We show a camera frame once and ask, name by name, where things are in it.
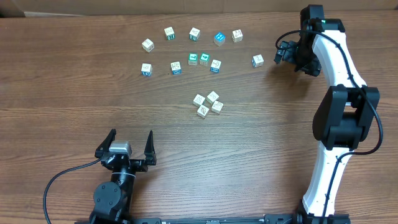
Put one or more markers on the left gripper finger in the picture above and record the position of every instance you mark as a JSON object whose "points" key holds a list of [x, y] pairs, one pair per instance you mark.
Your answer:
{"points": [[149, 151], [104, 146]]}

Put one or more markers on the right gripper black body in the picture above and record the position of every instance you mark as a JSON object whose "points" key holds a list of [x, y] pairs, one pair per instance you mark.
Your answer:
{"points": [[288, 55]]}

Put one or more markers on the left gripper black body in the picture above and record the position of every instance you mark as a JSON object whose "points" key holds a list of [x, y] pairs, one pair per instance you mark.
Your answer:
{"points": [[131, 162]]}

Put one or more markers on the block blue T side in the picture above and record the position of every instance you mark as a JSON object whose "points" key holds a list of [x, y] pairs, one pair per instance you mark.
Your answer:
{"points": [[257, 61]]}

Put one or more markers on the block plain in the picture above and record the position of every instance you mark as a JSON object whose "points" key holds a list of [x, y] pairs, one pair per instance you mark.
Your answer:
{"points": [[148, 45], [203, 111]]}

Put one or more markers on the block green F side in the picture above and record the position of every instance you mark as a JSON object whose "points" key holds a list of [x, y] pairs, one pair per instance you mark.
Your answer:
{"points": [[198, 100]]}

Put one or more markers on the block green R number five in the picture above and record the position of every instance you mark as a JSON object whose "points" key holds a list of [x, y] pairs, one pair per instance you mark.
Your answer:
{"points": [[217, 107]]}

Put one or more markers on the block yellow C side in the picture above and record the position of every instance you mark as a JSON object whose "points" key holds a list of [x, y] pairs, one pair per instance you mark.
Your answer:
{"points": [[212, 97]]}

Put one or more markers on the umbrella block blue side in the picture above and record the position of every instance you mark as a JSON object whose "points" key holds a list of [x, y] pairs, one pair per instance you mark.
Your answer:
{"points": [[215, 66]]}

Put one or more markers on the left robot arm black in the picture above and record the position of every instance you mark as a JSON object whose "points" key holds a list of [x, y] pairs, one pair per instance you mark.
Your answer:
{"points": [[113, 198]]}

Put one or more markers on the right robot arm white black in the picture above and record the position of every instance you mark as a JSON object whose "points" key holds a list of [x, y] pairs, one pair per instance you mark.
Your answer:
{"points": [[344, 117]]}

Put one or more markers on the block yellow O side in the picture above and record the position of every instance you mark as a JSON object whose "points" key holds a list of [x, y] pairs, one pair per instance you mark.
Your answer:
{"points": [[237, 35]]}

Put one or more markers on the blue top block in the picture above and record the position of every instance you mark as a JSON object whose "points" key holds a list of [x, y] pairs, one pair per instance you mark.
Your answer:
{"points": [[219, 39]]}

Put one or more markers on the block blue D side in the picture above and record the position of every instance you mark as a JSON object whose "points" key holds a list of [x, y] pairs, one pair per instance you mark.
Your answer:
{"points": [[146, 69]]}

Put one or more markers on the block blue side centre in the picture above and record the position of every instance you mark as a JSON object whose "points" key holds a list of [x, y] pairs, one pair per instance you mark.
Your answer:
{"points": [[176, 68]]}

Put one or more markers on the green top 4 block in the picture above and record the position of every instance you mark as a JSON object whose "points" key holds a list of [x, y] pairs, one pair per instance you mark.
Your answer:
{"points": [[204, 59]]}

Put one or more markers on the green top L block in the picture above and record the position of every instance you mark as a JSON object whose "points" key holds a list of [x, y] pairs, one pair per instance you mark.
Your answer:
{"points": [[193, 59]]}

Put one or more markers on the block green J side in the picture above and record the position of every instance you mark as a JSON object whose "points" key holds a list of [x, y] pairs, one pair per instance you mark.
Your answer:
{"points": [[194, 34]]}

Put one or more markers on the block green R side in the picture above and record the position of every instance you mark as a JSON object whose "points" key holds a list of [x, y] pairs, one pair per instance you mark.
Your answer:
{"points": [[169, 33]]}

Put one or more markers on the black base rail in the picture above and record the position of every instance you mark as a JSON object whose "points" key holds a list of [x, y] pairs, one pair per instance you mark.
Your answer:
{"points": [[266, 219]]}

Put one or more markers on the cardboard backdrop wall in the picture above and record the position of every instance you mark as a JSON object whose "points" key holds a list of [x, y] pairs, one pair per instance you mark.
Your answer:
{"points": [[22, 8]]}

